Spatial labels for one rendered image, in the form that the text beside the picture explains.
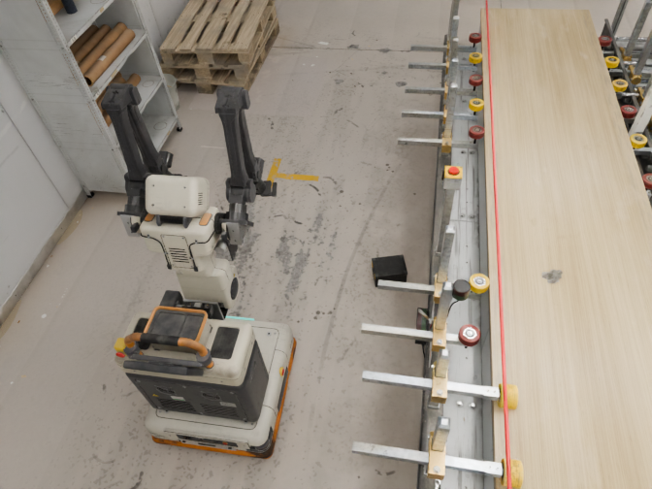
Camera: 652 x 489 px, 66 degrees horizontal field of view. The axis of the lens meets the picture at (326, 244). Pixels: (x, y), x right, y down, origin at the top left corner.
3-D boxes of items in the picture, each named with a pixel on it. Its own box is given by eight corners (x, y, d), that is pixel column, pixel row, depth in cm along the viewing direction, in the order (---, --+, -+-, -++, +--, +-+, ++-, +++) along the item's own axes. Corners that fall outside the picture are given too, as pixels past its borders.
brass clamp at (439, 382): (429, 402, 175) (430, 395, 171) (431, 366, 183) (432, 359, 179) (446, 404, 174) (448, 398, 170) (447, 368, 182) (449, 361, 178)
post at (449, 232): (434, 301, 228) (445, 230, 191) (434, 295, 230) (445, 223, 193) (441, 302, 227) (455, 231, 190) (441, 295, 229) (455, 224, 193)
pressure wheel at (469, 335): (455, 354, 199) (459, 340, 190) (455, 337, 204) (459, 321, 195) (475, 357, 197) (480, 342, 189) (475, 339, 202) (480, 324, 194)
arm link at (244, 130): (214, 94, 181) (244, 95, 180) (219, 84, 185) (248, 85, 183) (237, 182, 214) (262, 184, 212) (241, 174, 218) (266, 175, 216)
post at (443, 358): (426, 413, 201) (439, 356, 164) (427, 406, 203) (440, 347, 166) (436, 415, 200) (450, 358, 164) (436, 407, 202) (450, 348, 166)
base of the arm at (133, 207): (115, 214, 203) (143, 216, 201) (117, 194, 203) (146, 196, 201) (127, 217, 212) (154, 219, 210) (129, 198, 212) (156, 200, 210)
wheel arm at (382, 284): (377, 290, 222) (377, 284, 219) (378, 283, 224) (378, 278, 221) (479, 301, 215) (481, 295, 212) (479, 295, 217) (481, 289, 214)
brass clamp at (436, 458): (425, 477, 159) (426, 472, 155) (427, 435, 167) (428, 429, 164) (444, 480, 158) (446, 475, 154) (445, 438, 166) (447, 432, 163)
